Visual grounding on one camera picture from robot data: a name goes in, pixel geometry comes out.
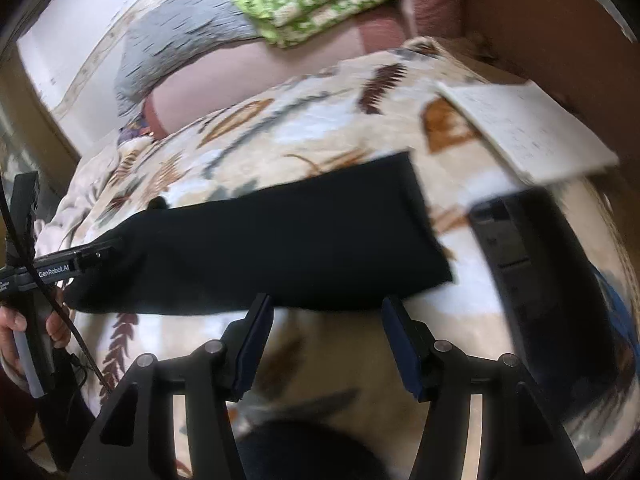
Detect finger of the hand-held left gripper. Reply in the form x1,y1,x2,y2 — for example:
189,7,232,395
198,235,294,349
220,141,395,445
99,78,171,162
75,240,121,273

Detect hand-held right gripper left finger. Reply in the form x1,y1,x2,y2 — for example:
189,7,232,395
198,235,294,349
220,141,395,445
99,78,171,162
68,293,275,480

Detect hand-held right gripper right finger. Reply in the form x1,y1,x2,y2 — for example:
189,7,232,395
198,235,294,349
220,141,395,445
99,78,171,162
381,295,587,480

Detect black pants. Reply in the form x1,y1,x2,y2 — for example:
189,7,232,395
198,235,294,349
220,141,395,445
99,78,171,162
64,152,455,315

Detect person's left hand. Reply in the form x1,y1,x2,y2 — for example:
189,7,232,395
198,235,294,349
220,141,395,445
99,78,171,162
0,287,72,378

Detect leaf print blanket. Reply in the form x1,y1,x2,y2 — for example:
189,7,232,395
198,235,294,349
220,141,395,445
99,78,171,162
32,37,632,477

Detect black laptop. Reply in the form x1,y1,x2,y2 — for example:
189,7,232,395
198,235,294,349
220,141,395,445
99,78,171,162
469,184,632,423

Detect grey patterned pillow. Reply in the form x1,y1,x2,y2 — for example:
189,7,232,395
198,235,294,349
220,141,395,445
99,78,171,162
114,0,263,116

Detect pink pillow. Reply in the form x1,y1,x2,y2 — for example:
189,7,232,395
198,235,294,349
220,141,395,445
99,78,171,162
142,10,408,137

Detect white notebook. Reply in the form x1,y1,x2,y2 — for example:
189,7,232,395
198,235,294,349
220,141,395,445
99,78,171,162
434,81,621,182

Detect brown wooden headboard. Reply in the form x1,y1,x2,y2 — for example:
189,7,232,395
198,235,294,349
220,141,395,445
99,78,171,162
457,0,640,126

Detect black cable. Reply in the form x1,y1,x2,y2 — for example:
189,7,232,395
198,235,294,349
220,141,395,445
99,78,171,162
0,180,113,396

